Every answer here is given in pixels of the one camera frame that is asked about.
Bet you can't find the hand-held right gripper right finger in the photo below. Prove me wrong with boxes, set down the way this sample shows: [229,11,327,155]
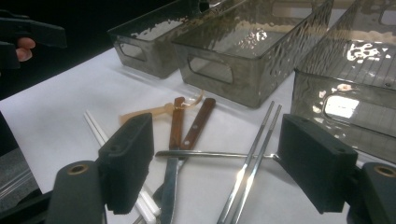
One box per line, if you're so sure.
[276,114,359,215]

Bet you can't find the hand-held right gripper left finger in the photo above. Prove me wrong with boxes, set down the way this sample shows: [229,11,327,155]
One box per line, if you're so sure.
[98,112,155,216]

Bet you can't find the silver chopsticks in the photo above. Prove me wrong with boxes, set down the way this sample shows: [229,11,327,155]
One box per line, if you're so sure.
[83,111,157,224]

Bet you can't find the metal chopstick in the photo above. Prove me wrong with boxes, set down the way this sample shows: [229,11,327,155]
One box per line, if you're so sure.
[217,100,276,224]
[231,104,283,224]

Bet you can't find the grey mesh basket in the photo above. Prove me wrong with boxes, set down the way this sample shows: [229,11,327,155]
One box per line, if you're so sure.
[290,0,396,165]
[172,0,334,109]
[106,0,225,79]

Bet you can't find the wooden-handled knife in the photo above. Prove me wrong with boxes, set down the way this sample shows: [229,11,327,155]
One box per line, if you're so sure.
[160,96,187,224]

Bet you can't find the metal spoon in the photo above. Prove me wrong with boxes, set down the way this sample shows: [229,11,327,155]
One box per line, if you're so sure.
[154,149,283,163]

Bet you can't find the wooden-handled fork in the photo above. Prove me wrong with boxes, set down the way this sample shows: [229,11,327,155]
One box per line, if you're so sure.
[132,97,217,224]

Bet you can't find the white table cover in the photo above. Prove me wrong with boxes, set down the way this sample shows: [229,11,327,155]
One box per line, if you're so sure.
[0,46,396,224]

